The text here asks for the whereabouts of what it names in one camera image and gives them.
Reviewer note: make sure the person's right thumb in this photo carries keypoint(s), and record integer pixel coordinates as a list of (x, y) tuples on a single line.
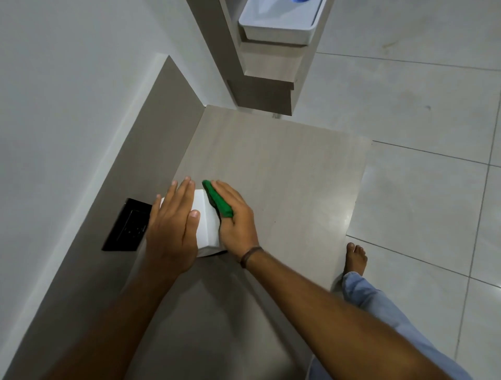
[(226, 227)]

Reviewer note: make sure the person's bare foot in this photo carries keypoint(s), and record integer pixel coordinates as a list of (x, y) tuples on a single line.
[(355, 260)]

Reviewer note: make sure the person's left little finger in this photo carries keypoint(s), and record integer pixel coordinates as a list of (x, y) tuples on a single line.
[(156, 206)]

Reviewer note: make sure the black wall socket panel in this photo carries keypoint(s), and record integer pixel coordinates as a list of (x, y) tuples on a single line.
[(127, 225)]

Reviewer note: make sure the grey wooden shelf unit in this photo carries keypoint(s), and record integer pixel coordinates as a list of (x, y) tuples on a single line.
[(266, 86)]

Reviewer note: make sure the white plastic tray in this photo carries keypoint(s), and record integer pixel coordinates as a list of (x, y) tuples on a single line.
[(280, 25)]

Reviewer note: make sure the person's left thumb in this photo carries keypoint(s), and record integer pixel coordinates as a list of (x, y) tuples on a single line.
[(194, 226)]

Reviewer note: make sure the person's left forearm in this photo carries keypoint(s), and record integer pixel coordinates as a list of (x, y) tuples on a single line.
[(117, 325)]

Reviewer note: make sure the person's right hand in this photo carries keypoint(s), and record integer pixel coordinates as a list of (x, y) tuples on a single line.
[(239, 231)]

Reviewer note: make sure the blue object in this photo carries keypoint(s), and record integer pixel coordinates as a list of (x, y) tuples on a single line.
[(300, 1)]

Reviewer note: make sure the person's left hand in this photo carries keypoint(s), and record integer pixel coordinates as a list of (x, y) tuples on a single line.
[(170, 235)]

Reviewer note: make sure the brown wristband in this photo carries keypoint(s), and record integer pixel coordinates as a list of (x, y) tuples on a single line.
[(250, 253)]

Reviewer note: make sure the green cloth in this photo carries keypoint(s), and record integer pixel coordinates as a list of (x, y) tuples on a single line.
[(221, 205)]

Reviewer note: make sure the person's blue jeans leg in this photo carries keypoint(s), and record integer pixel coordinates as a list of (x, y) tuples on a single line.
[(377, 305)]

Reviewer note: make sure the person's right forearm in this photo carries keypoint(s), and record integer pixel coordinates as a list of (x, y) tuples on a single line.
[(332, 317)]

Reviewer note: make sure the white faceted box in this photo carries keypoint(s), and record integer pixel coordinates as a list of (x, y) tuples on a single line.
[(206, 231)]

